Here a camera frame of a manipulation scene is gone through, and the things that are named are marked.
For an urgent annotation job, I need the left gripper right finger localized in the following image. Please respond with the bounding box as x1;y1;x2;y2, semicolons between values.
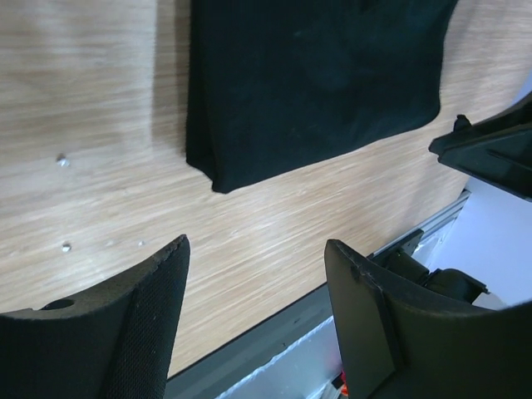
324;239;531;398

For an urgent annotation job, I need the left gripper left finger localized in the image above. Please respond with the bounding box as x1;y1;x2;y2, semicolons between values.
1;235;190;398

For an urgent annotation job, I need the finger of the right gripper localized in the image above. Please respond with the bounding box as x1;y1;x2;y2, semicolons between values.
429;94;531;201

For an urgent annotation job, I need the black t shirt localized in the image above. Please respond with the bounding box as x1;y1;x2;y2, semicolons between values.
185;1;456;194

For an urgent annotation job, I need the aluminium frame rail front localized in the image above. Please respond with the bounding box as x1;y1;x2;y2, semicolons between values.
369;190;470;259

